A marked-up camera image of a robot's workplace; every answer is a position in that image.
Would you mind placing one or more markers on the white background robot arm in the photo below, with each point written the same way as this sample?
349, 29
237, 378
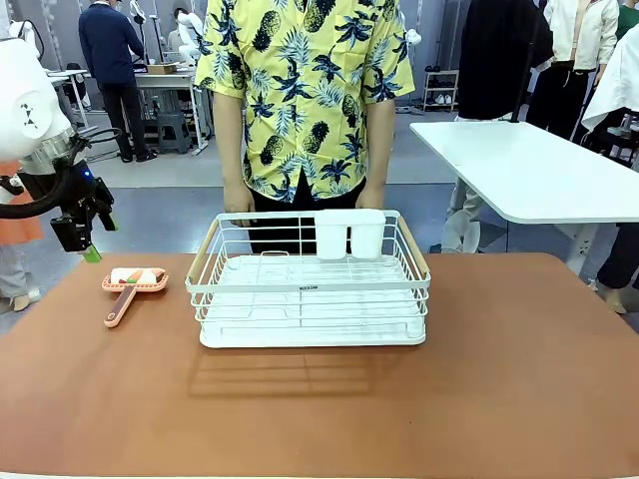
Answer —
189, 35

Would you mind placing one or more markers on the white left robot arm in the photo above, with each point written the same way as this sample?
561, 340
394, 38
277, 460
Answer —
27, 105

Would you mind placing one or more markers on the person's right hand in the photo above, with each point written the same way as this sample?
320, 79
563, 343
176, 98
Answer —
238, 202

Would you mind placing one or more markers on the orange cloth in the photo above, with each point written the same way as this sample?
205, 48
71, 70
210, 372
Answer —
17, 219

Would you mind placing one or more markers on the grey plastic stool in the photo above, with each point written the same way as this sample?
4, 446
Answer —
173, 132

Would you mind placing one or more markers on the white hanging cloth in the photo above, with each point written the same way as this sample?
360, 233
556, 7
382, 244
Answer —
616, 80

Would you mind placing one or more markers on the person's left hand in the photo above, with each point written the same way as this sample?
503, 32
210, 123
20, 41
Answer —
372, 199

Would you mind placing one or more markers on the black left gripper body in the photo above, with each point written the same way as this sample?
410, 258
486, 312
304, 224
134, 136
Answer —
80, 199

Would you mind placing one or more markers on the person in pineapple shirt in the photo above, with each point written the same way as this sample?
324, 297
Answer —
304, 95

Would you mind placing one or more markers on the person in grey trousers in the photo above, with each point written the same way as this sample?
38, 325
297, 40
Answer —
15, 277

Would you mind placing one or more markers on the person's right forearm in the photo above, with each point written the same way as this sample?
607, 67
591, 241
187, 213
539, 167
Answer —
230, 140

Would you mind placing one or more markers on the cardboard box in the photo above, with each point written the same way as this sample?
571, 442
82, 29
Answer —
161, 68

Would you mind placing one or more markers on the white background work table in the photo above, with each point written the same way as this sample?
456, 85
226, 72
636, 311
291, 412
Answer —
170, 82

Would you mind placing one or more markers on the person in white jacket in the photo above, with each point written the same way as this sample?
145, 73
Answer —
579, 50

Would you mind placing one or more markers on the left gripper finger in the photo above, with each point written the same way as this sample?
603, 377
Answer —
92, 253
109, 217

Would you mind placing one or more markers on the person's left forearm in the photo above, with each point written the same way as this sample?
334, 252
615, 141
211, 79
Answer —
380, 144

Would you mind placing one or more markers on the white shoe rack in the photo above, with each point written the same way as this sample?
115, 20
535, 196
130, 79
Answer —
440, 90

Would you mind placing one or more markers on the white cutlery holder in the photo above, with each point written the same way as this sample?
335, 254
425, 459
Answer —
349, 237

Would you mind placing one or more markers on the person's black trousers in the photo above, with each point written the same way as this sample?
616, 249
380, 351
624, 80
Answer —
279, 224

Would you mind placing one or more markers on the person in navy sweater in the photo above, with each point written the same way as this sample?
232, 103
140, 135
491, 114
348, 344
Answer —
112, 60

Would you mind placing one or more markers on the white side table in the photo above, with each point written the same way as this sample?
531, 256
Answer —
529, 169

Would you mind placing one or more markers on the person in dark trousers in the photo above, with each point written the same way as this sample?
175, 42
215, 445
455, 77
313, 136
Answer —
621, 264

